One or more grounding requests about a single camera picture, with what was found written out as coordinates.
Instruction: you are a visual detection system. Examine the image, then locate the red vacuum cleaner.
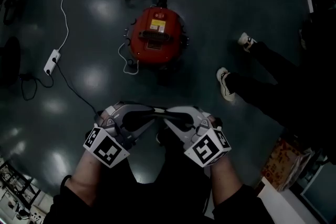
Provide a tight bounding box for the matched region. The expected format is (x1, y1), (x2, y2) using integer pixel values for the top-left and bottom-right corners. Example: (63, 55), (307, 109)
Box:
(125, 6), (190, 67)

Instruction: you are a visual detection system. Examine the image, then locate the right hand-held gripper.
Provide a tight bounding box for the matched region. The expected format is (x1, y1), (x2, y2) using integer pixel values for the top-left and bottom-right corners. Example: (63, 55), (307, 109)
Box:
(163, 105), (232, 168)

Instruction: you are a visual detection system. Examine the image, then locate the person's right forearm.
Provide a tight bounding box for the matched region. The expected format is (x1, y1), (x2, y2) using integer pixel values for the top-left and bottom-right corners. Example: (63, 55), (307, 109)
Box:
(209, 156), (244, 207)

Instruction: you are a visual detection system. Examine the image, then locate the black adapter with cable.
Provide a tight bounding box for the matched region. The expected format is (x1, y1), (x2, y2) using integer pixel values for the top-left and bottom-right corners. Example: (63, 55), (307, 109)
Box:
(18, 72), (55, 101)

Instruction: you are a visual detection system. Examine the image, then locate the person's left hand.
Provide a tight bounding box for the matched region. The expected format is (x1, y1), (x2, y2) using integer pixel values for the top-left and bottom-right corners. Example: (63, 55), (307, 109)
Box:
(94, 110), (116, 128)

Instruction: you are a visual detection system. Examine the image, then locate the white power strip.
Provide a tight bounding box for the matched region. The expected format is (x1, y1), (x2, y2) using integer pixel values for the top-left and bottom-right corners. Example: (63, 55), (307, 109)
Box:
(43, 49), (62, 76)

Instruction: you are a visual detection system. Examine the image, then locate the person's black clothing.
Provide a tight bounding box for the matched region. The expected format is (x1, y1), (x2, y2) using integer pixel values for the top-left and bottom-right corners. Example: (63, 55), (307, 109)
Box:
(43, 125), (275, 224)

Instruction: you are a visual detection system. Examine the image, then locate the white power strip cable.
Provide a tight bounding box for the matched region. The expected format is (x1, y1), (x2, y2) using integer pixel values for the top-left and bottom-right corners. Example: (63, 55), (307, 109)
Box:
(56, 0), (72, 52)

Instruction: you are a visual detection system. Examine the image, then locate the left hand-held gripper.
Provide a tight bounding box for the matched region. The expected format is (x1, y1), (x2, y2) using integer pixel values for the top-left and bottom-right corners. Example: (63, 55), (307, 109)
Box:
(82, 101), (169, 169)

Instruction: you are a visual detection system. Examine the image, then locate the white cabinet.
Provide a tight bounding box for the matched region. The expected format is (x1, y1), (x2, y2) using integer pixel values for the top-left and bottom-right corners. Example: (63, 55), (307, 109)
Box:
(256, 165), (336, 224)

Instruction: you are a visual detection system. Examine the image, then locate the white vacuum power cord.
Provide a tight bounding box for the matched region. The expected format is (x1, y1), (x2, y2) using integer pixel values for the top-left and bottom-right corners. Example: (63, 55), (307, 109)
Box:
(118, 42), (140, 76)

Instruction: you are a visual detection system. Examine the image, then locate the person's right hand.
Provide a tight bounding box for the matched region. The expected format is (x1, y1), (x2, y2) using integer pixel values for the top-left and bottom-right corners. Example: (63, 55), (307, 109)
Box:
(207, 115), (224, 130)

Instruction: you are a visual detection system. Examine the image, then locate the black wristband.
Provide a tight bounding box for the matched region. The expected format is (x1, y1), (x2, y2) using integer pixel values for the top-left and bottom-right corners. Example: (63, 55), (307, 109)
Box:
(59, 174), (73, 194)

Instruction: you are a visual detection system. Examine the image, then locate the printed orange cardboard box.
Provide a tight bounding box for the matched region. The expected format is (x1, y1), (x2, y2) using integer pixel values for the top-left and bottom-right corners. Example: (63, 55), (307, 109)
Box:
(260, 137), (317, 193)

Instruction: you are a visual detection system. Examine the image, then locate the black round chair base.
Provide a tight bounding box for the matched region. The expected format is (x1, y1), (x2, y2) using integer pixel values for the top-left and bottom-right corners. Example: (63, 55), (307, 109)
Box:
(0, 36), (22, 88)

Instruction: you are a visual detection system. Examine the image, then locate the long black cable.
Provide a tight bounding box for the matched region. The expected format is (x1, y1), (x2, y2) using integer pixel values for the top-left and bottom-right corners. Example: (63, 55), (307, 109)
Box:
(54, 60), (100, 116)

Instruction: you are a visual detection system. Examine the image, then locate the cluttered metal rack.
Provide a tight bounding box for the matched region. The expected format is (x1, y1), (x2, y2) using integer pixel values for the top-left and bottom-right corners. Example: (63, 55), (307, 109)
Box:
(0, 156), (55, 224)

